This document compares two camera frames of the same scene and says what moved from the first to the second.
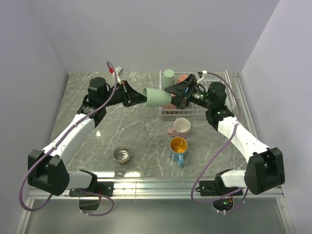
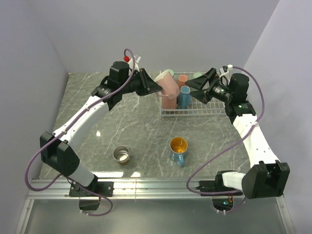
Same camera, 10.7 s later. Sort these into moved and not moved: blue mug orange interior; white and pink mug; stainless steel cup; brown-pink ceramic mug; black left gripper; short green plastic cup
Moved: short green plastic cup; black left gripper; white and pink mug
Not moved: blue mug orange interior; stainless steel cup; brown-pink ceramic mug
